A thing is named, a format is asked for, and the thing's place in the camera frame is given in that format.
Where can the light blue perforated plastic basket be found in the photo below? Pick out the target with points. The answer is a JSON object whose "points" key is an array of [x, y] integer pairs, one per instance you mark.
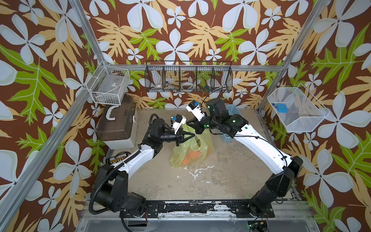
{"points": [[231, 120]]}

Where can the aluminium frame post left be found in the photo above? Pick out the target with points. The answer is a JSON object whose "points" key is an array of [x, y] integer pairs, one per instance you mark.
{"points": [[88, 30]]}

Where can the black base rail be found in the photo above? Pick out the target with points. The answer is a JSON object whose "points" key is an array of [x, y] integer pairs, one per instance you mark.
{"points": [[237, 207]]}

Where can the black wire basket centre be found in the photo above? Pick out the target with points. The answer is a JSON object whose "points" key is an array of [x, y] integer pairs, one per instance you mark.
{"points": [[188, 76]]}

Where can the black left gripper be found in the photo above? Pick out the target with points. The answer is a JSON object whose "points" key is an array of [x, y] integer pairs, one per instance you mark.
{"points": [[180, 137]]}

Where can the small black electronics board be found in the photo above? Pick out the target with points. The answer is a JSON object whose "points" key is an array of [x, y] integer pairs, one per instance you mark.
{"points": [[258, 226]]}

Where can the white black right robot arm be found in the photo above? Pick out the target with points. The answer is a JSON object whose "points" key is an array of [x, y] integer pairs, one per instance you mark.
{"points": [[284, 168]]}

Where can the blue small object in basket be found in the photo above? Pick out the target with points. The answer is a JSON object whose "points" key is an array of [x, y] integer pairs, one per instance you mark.
{"points": [[280, 108]]}

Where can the wrinkled orange back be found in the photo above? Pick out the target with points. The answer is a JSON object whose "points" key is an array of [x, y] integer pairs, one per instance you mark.
{"points": [[188, 159]]}

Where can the brown lidded storage box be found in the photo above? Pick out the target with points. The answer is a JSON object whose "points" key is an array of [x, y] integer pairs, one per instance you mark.
{"points": [[118, 125]]}

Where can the white mesh basket right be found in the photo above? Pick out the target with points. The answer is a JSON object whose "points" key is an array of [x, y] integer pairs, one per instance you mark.
{"points": [[306, 112]]}

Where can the white wire basket left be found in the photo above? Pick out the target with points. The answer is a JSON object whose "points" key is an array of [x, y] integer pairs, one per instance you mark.
{"points": [[108, 84]]}

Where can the green avocado-print plastic bag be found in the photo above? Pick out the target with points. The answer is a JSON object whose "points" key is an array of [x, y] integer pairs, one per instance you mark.
{"points": [[202, 142]]}

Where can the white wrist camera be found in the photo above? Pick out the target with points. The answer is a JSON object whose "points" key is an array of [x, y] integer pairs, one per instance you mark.
{"points": [[195, 108], [177, 122]]}

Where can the wrinkled orange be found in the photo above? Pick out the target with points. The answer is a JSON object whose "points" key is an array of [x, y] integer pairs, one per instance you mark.
{"points": [[198, 155], [188, 159]]}

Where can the aluminium frame post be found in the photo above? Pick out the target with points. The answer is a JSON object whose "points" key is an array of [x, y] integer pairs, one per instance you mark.
{"points": [[304, 32], [88, 30]]}

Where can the black tray with orange parts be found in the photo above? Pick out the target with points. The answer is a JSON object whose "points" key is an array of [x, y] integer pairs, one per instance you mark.
{"points": [[117, 158]]}

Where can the aluminium frame post right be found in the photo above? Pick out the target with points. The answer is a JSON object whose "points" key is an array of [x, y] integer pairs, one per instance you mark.
{"points": [[304, 32]]}

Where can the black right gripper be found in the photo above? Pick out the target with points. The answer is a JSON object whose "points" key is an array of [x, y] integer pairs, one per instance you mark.
{"points": [[197, 127]]}

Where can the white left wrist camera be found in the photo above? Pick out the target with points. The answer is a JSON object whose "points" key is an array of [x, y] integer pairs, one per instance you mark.
{"points": [[177, 122]]}

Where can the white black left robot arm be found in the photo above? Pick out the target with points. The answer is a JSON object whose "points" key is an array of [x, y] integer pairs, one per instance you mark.
{"points": [[110, 191]]}

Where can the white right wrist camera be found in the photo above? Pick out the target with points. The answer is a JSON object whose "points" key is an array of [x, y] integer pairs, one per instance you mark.
{"points": [[195, 108]]}

